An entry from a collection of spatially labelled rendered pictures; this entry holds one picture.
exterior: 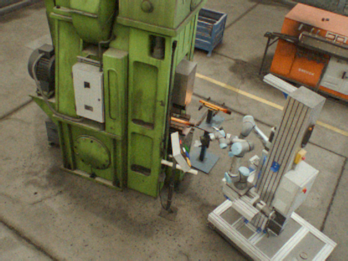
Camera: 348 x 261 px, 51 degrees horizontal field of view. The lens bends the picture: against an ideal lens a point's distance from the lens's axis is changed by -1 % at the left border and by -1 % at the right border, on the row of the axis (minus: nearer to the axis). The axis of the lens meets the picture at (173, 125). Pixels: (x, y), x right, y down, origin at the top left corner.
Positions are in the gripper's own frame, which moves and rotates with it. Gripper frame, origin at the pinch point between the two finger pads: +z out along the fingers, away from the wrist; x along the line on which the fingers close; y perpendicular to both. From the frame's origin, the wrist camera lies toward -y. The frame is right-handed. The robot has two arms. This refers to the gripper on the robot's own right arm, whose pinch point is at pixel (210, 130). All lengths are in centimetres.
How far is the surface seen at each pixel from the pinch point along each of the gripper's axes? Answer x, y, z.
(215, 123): 48, 26, 2
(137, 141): -38, 17, 77
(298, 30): 333, -8, -70
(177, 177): -15, 81, 29
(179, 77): -17, -71, 40
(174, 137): -51, -18, 28
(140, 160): -38, 46, 72
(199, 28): 358, 45, 120
